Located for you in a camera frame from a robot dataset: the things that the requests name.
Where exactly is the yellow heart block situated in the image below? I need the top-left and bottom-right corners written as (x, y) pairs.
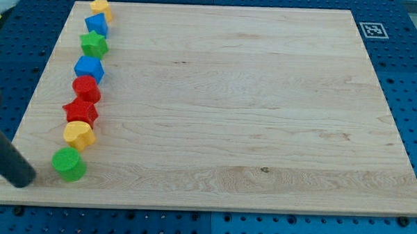
top-left (63, 121), bottom-right (97, 151)

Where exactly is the red cylinder block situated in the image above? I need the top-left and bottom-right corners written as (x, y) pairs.
top-left (72, 75), bottom-right (101, 103)

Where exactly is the white fiducial marker tag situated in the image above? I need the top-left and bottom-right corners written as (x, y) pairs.
top-left (359, 22), bottom-right (389, 39)

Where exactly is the wooden board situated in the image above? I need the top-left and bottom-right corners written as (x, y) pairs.
top-left (0, 1), bottom-right (417, 217)

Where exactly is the green star block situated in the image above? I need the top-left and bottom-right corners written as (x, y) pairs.
top-left (80, 31), bottom-right (108, 60)

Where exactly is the red star block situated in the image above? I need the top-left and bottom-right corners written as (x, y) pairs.
top-left (62, 98), bottom-right (99, 128)

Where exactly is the yellow hexagon block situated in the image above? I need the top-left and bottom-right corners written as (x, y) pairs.
top-left (89, 0), bottom-right (113, 22)

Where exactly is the blue pentagon block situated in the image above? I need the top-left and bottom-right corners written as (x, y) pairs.
top-left (74, 56), bottom-right (104, 84)

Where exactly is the green cylinder block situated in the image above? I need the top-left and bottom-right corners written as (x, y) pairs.
top-left (51, 147), bottom-right (86, 183)

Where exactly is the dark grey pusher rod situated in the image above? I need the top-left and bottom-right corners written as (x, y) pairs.
top-left (0, 131), bottom-right (36, 187)

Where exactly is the blue cube block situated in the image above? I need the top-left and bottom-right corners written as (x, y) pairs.
top-left (85, 12), bottom-right (108, 38)

